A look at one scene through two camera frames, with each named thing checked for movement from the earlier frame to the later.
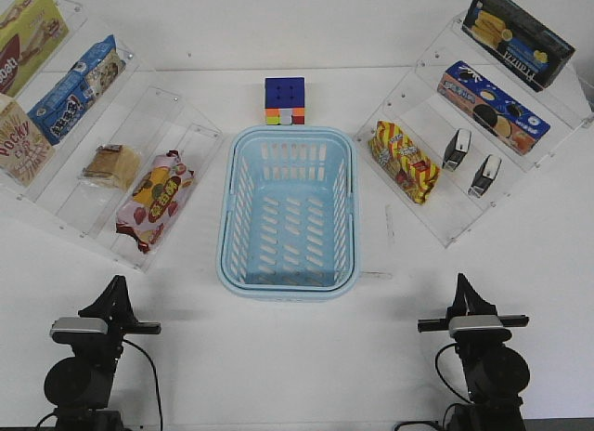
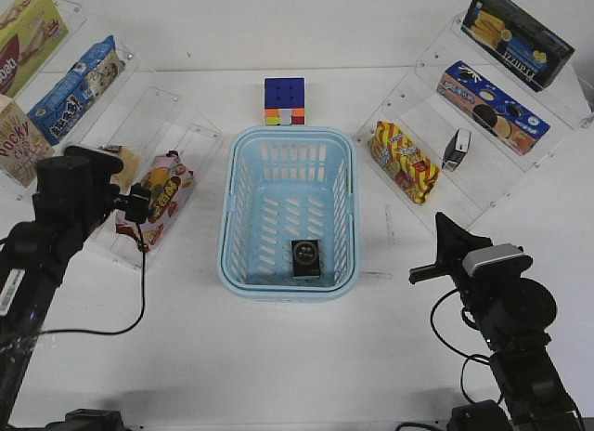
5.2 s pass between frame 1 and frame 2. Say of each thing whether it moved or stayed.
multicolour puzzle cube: stayed
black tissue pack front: moved
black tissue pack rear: stayed
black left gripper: moved
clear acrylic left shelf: stayed
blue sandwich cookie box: stayed
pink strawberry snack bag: stayed
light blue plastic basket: stayed
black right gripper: moved
